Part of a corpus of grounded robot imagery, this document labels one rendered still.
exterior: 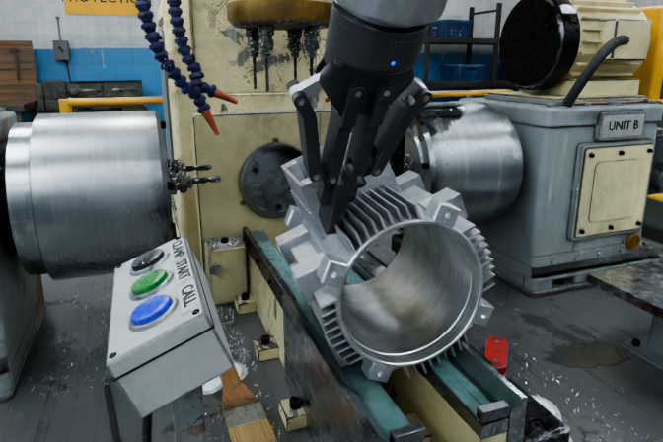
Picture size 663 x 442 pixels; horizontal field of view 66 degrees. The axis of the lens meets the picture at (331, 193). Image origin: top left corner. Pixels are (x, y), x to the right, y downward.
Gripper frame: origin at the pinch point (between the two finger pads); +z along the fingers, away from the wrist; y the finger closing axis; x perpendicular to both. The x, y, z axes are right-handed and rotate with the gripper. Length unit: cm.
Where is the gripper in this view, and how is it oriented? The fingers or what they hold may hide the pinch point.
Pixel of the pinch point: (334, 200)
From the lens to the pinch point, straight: 51.9
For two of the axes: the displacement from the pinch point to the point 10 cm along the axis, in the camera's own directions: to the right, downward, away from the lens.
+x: 3.0, 6.8, -6.7
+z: -1.7, 7.3, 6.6
